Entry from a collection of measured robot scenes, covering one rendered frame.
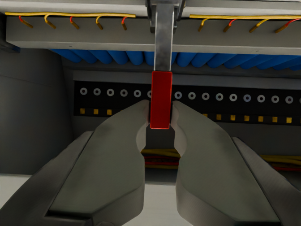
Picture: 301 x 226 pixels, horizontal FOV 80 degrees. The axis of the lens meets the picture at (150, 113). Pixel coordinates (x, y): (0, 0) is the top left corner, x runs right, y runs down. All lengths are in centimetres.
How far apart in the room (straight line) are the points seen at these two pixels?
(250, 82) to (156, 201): 21
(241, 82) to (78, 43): 22
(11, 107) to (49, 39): 10
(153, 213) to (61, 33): 17
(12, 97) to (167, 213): 20
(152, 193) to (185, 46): 13
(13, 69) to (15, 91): 2
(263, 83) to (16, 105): 32
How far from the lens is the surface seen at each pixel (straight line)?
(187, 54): 20
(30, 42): 20
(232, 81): 29
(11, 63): 25
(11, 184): 21
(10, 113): 25
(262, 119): 31
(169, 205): 17
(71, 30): 18
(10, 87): 25
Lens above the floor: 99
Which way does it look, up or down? 23 degrees up
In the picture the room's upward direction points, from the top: 178 degrees counter-clockwise
